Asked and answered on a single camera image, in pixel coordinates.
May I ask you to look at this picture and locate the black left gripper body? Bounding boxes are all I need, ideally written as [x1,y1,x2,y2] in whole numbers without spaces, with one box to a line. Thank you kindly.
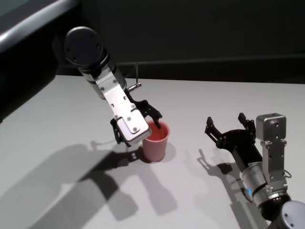
[127,94,151,119]

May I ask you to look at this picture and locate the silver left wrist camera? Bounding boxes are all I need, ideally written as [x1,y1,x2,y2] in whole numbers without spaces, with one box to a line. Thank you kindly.
[94,69,153,147]

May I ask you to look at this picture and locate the pink plastic cup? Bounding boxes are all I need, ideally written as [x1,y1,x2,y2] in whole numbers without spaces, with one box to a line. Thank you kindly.
[142,120,171,163]

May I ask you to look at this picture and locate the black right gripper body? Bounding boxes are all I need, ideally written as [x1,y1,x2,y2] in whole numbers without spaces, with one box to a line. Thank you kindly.
[215,127,265,170]

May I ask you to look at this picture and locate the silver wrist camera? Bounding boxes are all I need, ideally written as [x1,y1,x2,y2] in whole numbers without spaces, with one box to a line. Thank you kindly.
[256,113,287,189]
[94,69,153,147]

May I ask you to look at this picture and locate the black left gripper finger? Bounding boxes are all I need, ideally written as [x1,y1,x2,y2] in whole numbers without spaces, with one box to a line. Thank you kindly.
[110,118,131,148]
[142,100,164,131]

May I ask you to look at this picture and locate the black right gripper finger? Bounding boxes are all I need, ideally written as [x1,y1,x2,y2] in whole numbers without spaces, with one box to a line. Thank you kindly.
[204,116,226,146]
[237,112,257,138]

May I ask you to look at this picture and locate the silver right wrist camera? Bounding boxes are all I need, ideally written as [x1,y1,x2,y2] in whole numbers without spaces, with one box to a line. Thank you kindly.
[256,113,287,189]

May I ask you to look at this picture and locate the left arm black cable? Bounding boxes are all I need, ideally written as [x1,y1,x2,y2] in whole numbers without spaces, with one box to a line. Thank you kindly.
[127,62,143,93]

